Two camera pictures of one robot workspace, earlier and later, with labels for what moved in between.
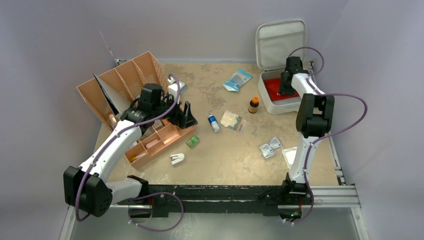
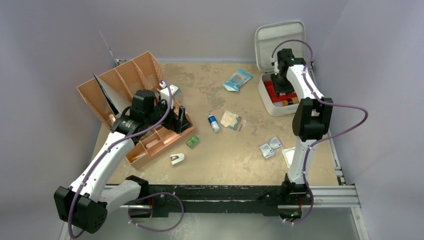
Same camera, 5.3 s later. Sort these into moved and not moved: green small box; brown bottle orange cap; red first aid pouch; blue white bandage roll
Moved: brown bottle orange cap
Not moved: blue white bandage roll; red first aid pouch; green small box
